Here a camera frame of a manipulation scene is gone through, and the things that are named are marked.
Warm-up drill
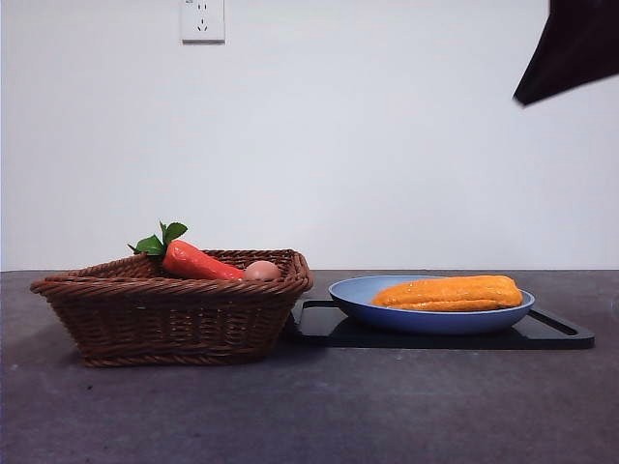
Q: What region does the orange-yellow corn cob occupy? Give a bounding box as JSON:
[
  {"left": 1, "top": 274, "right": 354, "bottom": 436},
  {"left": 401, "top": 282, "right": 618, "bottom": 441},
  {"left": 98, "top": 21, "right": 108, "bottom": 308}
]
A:
[{"left": 370, "top": 275, "right": 524, "bottom": 313}]

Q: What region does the blue round plate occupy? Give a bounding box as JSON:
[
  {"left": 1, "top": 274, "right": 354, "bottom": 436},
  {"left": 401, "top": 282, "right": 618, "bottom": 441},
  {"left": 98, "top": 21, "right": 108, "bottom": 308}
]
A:
[{"left": 328, "top": 275, "right": 537, "bottom": 336}]

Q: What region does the brown wicker basket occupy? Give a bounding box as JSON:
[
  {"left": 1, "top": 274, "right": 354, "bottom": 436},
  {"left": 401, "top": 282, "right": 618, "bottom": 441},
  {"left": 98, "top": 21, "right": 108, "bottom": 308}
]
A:
[{"left": 29, "top": 248, "right": 314, "bottom": 368}]

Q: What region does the black rectangular board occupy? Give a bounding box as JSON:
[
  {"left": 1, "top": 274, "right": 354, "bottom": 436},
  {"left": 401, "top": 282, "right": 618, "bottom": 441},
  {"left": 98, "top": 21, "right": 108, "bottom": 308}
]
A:
[{"left": 284, "top": 299, "right": 596, "bottom": 349}]

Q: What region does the pale brown egg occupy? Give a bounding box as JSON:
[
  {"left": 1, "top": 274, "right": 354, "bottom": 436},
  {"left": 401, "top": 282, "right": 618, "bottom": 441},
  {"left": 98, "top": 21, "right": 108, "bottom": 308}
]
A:
[{"left": 243, "top": 259, "right": 282, "bottom": 281}]

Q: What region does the orange carrot with green leaves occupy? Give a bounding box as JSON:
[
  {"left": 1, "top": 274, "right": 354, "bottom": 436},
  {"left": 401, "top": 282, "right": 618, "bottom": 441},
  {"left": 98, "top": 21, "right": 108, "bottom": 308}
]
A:
[{"left": 127, "top": 220, "right": 246, "bottom": 280}]

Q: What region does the white wall socket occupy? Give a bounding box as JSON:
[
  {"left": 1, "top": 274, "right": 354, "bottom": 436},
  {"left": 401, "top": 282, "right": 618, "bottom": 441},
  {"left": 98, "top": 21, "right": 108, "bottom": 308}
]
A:
[{"left": 181, "top": 0, "right": 226, "bottom": 44}]

